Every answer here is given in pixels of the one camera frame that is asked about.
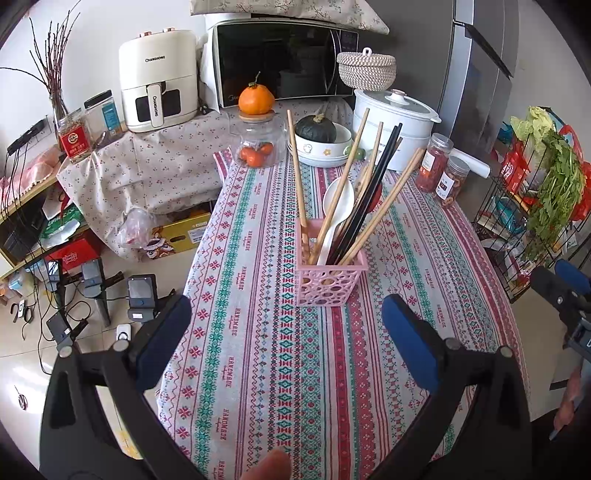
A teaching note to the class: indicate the white electric pot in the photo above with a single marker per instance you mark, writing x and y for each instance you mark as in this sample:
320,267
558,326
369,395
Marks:
392,120

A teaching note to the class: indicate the woven lidded basket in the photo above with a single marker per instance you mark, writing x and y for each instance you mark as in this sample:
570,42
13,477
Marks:
366,69

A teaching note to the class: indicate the jar of red dried fruit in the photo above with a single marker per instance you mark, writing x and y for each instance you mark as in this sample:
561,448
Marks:
431,164

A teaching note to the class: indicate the patterned striped tablecloth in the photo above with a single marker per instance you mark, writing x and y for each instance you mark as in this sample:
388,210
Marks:
258,323

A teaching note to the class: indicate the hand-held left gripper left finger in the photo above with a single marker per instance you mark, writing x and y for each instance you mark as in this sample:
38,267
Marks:
164,341

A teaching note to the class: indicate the white power adapter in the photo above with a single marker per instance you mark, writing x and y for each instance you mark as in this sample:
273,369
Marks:
123,332

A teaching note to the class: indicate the small green round object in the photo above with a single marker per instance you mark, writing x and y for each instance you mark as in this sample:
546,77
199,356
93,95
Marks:
358,151

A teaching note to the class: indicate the red cardboard box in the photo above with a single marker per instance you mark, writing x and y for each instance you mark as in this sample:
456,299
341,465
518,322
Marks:
74,256

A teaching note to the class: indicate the red plastic bag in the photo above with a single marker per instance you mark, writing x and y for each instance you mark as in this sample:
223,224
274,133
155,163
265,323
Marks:
579,184

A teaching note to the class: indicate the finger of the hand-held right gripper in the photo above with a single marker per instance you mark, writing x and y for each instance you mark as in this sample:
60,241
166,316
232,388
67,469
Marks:
575,276
549,284

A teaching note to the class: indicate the clear plastic bag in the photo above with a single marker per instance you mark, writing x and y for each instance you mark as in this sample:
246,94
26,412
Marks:
134,230

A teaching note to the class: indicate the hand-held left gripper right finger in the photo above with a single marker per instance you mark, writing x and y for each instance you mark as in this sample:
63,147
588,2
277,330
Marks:
406,337

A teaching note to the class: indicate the pink perforated utensil holder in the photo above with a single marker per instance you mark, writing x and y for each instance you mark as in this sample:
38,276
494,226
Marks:
328,286

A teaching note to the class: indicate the red label jar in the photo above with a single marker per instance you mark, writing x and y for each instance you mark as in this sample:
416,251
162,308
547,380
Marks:
74,138

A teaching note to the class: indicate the large orange tangerine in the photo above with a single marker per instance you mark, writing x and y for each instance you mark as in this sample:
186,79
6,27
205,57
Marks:
256,99

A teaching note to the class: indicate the cream air fryer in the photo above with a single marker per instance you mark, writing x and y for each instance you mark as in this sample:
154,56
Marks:
157,69

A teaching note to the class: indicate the black floor device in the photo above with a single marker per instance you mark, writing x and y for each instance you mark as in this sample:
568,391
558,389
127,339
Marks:
142,295
64,330
54,277
94,281

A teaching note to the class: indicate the dried branches in vase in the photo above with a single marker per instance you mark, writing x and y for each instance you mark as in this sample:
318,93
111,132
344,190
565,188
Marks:
55,78

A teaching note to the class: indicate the red snack packet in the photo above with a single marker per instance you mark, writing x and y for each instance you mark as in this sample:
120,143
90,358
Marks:
515,168

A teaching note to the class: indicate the small orange in jar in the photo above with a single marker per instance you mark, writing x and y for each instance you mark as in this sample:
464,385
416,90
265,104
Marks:
266,148
251,158

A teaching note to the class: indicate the green cardboard box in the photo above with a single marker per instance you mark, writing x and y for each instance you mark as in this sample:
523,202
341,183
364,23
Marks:
62,221

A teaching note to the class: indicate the black chopstick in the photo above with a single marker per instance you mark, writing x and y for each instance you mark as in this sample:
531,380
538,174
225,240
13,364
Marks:
384,164
371,203

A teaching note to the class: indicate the person's right hand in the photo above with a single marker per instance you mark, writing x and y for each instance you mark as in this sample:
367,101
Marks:
569,401

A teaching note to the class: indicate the blue label jar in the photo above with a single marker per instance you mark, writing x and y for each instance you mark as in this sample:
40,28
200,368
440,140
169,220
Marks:
105,117

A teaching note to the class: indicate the glass jar with wooden lid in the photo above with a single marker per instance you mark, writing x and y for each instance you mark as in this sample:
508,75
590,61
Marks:
256,136

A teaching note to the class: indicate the green pumpkin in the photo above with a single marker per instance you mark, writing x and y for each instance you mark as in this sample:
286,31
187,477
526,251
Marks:
315,129

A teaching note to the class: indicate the napa cabbage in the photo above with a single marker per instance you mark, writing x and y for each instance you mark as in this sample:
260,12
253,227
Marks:
535,127

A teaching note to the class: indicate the small-print floral cabinet cloth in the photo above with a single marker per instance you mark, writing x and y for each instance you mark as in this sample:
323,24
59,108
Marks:
152,170

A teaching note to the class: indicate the dark grey refrigerator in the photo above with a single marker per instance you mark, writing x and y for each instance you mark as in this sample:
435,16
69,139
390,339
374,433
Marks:
480,69

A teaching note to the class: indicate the person's left hand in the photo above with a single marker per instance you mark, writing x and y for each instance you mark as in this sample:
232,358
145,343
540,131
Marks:
268,467

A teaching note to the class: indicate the green leafy herb bunch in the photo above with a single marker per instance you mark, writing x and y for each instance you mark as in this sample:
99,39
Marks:
554,198

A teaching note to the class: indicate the floral microwave cover cloth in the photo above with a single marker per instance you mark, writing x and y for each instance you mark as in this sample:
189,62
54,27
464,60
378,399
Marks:
286,11

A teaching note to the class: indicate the white ceramic bowl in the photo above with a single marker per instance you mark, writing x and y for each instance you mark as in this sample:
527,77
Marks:
323,154

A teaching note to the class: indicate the yellow cardboard box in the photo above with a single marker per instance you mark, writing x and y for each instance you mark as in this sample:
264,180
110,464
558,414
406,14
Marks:
180,235

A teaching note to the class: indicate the black door microwave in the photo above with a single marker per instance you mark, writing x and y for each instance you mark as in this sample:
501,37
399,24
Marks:
277,60

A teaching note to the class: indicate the white plastic spoon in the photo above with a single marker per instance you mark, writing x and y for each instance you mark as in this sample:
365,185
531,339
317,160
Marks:
340,198

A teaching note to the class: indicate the black wall power strip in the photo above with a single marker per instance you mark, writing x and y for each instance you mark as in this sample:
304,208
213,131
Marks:
27,136

